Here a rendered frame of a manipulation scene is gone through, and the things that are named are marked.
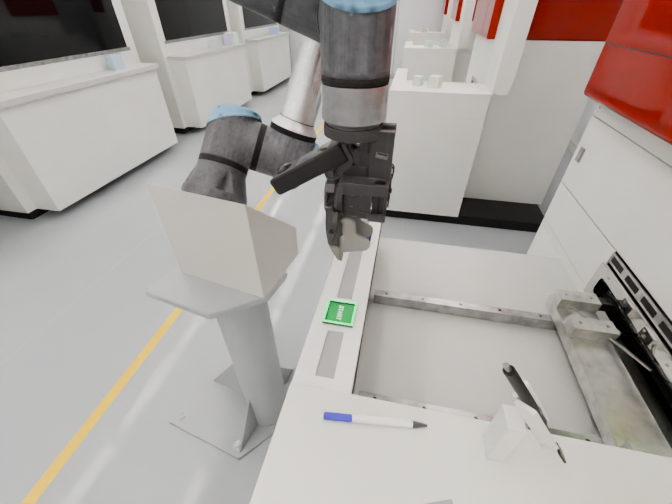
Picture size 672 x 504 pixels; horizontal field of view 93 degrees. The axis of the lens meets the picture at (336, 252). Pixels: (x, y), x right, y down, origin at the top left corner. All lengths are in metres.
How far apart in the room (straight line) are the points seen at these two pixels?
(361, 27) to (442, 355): 0.62
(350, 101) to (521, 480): 0.48
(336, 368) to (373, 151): 0.33
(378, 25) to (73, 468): 1.76
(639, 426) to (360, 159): 0.62
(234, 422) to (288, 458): 1.12
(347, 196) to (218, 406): 1.35
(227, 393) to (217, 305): 0.85
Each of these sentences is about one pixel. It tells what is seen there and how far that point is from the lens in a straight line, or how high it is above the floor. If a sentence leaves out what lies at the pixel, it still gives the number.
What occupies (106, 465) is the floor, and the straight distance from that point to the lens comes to 1.74.
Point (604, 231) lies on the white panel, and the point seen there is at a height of 0.98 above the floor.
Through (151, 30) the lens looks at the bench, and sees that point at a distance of 4.84.
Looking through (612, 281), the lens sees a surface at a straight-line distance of 0.93.
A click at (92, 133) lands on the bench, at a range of 3.63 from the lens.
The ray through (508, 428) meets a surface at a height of 1.05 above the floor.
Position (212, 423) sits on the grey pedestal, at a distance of 1.62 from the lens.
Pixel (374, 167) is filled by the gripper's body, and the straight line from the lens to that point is 0.40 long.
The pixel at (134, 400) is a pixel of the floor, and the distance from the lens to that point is 1.83.
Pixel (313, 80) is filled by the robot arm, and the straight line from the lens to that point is 0.80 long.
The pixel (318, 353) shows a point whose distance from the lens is 0.56.
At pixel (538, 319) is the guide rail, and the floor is 0.85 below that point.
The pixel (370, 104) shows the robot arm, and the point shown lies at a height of 1.33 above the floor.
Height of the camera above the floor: 1.42
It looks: 38 degrees down
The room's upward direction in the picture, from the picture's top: straight up
